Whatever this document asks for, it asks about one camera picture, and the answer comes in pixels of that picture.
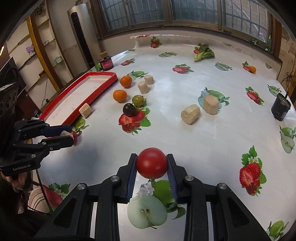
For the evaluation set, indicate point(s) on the large beige cylinder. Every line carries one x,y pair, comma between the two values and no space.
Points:
190,114
211,104

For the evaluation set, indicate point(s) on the green tomato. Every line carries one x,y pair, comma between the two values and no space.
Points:
138,101

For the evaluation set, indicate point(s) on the orange tangerine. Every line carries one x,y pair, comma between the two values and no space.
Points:
120,95
126,81

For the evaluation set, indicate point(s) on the fruit print tablecloth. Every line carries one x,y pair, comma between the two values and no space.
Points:
243,145

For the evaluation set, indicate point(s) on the tall air conditioner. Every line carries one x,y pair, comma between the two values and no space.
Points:
84,33

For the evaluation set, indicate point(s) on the left hand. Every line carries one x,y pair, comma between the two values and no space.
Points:
11,185

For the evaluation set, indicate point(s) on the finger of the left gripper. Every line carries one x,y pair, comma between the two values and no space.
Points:
57,143
54,131

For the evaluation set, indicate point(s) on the purple plush toy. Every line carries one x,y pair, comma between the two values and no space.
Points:
30,50

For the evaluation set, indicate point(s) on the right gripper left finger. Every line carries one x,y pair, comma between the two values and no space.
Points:
117,189

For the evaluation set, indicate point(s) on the small red tomato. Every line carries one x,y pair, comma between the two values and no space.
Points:
75,137

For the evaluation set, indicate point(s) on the round beige cork piece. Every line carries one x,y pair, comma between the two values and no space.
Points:
65,133

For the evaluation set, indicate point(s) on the beige block on tray rim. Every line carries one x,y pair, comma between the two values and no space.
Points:
85,110

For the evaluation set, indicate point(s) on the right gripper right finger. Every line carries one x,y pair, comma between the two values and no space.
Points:
186,189

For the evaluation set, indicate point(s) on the red rimmed white tray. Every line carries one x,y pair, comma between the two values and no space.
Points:
64,110

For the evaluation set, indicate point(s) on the large red tomato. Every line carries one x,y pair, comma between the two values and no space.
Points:
152,163

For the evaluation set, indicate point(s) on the black television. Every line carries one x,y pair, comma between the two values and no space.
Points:
10,74

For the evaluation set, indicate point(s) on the red black cylindrical device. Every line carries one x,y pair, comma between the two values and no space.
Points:
106,63

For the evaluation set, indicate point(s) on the dark purple tomato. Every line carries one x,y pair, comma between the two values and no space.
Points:
129,109

